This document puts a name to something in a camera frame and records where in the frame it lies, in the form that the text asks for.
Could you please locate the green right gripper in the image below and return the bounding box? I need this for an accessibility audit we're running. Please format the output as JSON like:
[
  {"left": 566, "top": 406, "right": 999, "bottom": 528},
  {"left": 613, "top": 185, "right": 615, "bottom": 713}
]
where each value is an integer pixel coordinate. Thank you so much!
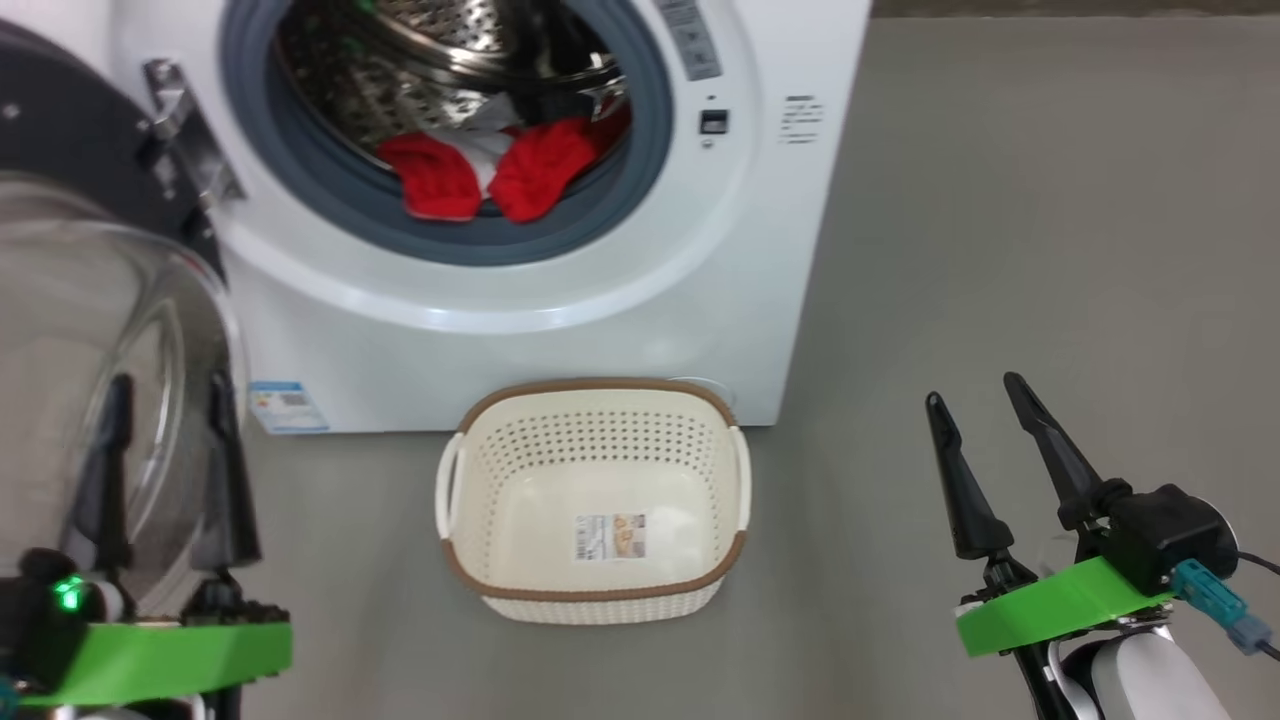
[{"left": 925, "top": 372, "right": 1176, "bottom": 658}]

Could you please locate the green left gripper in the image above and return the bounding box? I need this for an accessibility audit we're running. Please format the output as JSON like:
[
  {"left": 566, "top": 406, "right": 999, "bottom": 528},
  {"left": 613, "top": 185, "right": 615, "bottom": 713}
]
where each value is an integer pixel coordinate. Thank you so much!
[{"left": 20, "top": 370, "right": 294, "bottom": 720}]

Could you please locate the black round glass washer door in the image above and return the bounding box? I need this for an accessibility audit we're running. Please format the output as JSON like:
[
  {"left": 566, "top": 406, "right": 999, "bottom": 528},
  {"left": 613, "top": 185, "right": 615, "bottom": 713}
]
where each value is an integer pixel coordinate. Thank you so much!
[{"left": 0, "top": 18, "right": 263, "bottom": 621}]

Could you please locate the red and white garment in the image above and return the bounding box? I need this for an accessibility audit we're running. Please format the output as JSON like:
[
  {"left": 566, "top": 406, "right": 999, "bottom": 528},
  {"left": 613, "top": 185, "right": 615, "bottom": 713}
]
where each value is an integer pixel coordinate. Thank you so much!
[{"left": 376, "top": 98, "right": 633, "bottom": 224}]

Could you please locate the cream laundry basket brown rim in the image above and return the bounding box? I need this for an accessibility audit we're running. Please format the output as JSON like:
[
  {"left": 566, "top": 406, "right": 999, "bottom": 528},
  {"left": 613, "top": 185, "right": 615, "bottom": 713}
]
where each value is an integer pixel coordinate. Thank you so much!
[{"left": 434, "top": 377, "right": 751, "bottom": 626}]

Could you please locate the metal door hinge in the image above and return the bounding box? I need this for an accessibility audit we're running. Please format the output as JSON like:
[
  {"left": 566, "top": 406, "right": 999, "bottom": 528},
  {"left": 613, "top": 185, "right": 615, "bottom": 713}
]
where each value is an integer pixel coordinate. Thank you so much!
[{"left": 143, "top": 58, "right": 247, "bottom": 213}]

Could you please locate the grey rubber door seal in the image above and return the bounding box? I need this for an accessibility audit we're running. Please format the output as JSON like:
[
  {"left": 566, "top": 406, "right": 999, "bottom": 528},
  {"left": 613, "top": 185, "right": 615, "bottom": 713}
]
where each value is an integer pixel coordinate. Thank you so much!
[{"left": 218, "top": 0, "right": 676, "bottom": 268}]

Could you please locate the printed instruction sticker label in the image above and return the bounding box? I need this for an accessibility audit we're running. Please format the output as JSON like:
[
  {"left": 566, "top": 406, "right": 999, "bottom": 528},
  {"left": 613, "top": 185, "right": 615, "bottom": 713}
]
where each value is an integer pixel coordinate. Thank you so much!
[{"left": 573, "top": 512, "right": 648, "bottom": 563}]

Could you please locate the white front-load washing machine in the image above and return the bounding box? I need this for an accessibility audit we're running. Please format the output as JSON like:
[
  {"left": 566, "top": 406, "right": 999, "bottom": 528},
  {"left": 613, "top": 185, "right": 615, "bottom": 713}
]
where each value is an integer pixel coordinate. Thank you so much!
[{"left": 105, "top": 0, "right": 874, "bottom": 436}]

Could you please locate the stainless steel washing machine drum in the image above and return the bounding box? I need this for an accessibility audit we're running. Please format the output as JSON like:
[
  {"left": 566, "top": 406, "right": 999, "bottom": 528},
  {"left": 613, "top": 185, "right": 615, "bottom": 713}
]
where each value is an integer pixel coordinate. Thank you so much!
[{"left": 275, "top": 0, "right": 626, "bottom": 151}]

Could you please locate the blue energy label sticker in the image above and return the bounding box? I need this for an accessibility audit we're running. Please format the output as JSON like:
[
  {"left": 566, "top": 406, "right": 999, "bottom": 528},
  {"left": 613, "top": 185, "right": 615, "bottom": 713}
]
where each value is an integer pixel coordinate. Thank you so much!
[{"left": 248, "top": 380, "right": 331, "bottom": 435}]

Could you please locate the round white filter cover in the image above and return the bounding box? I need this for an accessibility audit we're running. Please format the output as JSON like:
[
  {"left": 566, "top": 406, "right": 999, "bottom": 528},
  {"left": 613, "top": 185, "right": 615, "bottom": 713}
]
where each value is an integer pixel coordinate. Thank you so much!
[{"left": 665, "top": 376, "right": 739, "bottom": 411}]

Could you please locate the grey warning sticker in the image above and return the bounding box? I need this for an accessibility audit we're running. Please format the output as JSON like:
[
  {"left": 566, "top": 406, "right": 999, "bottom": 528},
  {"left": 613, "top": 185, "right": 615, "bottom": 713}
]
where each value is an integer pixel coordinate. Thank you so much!
[{"left": 655, "top": 0, "right": 723, "bottom": 83}]

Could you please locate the teal cable connector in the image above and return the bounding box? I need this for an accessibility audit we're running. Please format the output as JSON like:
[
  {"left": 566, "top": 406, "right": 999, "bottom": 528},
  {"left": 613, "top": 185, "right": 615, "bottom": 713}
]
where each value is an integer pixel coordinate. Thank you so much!
[{"left": 1170, "top": 560, "right": 1276, "bottom": 656}]

